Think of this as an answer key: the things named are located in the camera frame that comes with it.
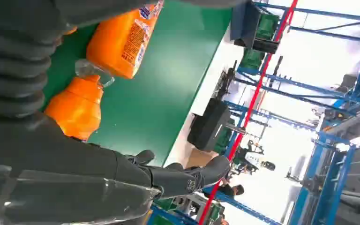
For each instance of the black stand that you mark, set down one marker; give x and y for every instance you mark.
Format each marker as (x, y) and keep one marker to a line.
(226, 80)

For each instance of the red pole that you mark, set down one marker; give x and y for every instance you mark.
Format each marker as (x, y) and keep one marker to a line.
(254, 99)

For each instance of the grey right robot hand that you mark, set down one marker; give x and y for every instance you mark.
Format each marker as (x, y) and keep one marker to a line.
(59, 180)

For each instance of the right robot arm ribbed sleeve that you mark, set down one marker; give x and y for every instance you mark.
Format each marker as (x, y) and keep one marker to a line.
(12, 62)

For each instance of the cardboard box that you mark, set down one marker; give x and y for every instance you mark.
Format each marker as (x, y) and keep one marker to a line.
(198, 159)

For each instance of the grey metal beam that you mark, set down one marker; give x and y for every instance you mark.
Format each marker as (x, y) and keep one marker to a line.
(357, 124)

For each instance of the green plastic crate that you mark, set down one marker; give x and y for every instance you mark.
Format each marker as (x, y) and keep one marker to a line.
(267, 26)
(224, 141)
(252, 59)

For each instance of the person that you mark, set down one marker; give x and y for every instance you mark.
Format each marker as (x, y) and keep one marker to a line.
(232, 190)
(251, 159)

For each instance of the dark blue box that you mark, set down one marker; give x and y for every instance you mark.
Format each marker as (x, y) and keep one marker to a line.
(245, 23)

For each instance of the blue metal rack frame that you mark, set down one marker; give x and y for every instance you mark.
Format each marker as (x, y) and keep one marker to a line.
(335, 174)

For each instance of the black monitor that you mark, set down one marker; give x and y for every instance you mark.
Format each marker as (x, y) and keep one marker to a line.
(209, 127)

